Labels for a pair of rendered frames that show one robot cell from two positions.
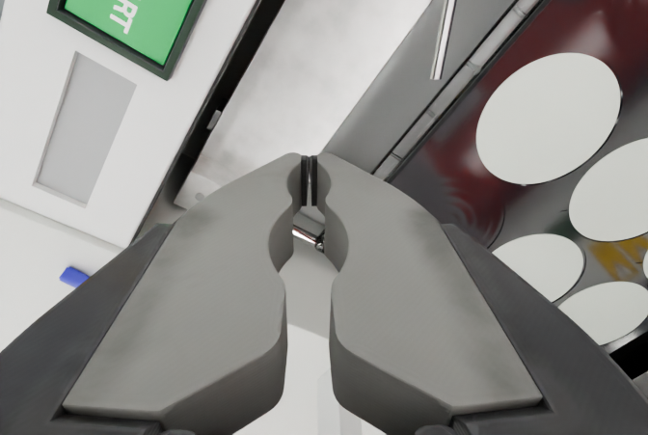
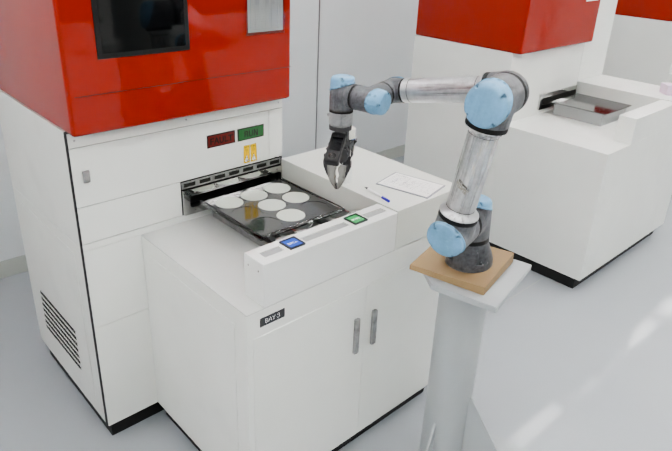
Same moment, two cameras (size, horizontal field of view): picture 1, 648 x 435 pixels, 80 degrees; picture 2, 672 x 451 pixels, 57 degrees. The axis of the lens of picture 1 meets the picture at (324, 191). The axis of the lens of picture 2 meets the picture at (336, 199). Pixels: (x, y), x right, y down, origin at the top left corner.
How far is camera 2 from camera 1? 190 cm
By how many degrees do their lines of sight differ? 34
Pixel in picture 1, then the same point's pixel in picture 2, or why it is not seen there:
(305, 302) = (349, 196)
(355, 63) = not seen: hidden behind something
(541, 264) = (292, 198)
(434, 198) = (315, 210)
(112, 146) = (369, 211)
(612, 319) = (273, 187)
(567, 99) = (286, 216)
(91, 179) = (377, 210)
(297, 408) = (358, 178)
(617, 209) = (275, 203)
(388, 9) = not seen: hidden behind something
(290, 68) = not seen: hidden behind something
